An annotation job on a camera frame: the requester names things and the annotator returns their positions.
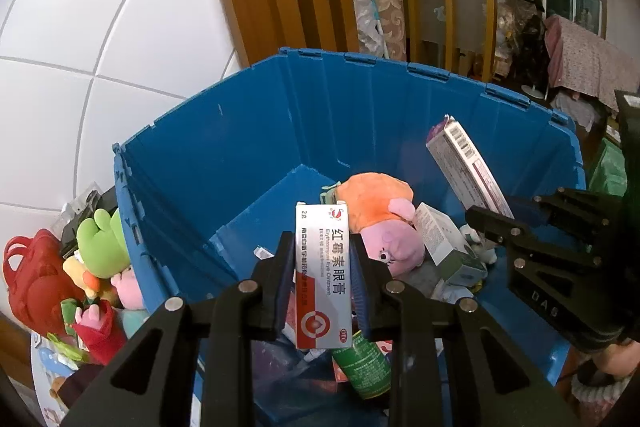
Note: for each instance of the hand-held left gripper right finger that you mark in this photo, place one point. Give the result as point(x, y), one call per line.
point(361, 287)

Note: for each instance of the green label bottle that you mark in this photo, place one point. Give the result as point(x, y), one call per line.
point(362, 364)

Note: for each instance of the green frog plush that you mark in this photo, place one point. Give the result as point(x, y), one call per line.
point(102, 242)

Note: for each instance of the red handbag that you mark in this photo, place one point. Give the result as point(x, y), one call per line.
point(35, 277)

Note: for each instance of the yellow plush toy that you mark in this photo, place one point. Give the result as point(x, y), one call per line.
point(82, 274)

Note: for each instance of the white fan base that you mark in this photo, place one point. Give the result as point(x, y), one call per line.
point(534, 93)

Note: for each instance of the white green medicine box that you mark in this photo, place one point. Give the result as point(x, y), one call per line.
point(445, 242)

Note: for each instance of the blue plastic crate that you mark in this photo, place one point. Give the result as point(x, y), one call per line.
point(280, 132)

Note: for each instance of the pink floral cloth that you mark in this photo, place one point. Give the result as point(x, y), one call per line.
point(590, 57)

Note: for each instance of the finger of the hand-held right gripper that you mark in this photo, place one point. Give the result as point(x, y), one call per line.
point(540, 267)
point(565, 207)

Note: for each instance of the pink plush toy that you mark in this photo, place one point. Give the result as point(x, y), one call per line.
point(130, 289)

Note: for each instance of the person's right hand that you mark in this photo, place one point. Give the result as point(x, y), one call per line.
point(617, 359)

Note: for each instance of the white red ointment box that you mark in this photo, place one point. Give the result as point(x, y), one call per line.
point(322, 277)

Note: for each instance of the green bag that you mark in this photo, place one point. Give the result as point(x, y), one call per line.
point(607, 167)

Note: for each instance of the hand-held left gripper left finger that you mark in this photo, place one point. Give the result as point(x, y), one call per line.
point(287, 267)

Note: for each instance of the red plush toy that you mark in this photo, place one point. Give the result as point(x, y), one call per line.
point(102, 332)

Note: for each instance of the white purple carton box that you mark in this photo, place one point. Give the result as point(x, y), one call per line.
point(462, 162)

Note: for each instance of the orange pink pig plush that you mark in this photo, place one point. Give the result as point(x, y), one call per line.
point(377, 207)

